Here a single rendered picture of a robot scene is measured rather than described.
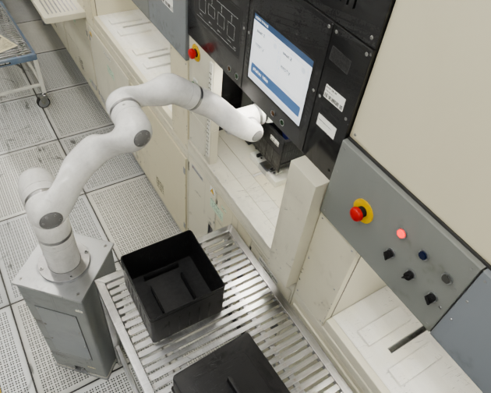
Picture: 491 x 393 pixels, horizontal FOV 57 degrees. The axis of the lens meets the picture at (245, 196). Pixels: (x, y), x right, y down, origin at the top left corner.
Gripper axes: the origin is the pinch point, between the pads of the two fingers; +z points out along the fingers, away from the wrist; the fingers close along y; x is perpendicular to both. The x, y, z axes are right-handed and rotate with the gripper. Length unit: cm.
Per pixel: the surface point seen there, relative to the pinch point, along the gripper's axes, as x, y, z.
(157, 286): -45, 26, -73
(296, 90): 35, 33, -30
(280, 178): -31.2, 9.2, -7.0
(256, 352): -35, 69, -57
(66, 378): -121, 8, -115
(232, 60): 25.8, -0.9, -30.2
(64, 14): -42, -185, -43
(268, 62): 36, 19, -30
